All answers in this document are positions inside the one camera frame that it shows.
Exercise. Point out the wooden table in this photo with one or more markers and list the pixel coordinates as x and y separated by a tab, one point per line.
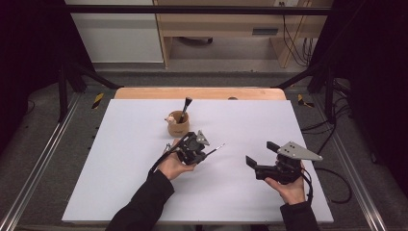
208	93

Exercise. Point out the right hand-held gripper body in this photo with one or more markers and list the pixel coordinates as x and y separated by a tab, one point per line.
285	168

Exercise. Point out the aluminium floor rail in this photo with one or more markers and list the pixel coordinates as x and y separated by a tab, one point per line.
35	170
352	170

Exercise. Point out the thick black makeup brush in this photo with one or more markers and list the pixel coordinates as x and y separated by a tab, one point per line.
186	107

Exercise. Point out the white cabinet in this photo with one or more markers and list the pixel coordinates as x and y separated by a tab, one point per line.
118	38

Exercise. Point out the thin black makeup brush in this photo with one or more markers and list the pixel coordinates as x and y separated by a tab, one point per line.
216	149

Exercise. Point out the light wooden desk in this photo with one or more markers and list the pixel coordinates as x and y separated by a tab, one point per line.
224	27

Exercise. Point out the black metal frame stand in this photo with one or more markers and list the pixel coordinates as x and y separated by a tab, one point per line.
329	93
62	93

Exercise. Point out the person's right hand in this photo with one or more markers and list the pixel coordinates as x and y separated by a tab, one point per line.
290	192

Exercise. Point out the white table board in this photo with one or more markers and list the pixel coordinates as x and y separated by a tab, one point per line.
208	199

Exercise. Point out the black horizontal frame bar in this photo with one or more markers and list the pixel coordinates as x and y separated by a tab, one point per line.
192	10

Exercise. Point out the person's left hand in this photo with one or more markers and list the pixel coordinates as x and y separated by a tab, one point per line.
174	166

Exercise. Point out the brown wooden cup with figure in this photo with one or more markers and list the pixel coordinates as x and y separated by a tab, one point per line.
177	128

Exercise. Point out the black curtain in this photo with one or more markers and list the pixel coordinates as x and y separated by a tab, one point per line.
378	80
25	64

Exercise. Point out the yellow black tape marker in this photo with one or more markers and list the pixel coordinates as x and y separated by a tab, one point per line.
303	101
97	100

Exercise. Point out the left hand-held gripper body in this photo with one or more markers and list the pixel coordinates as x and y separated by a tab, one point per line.
191	147

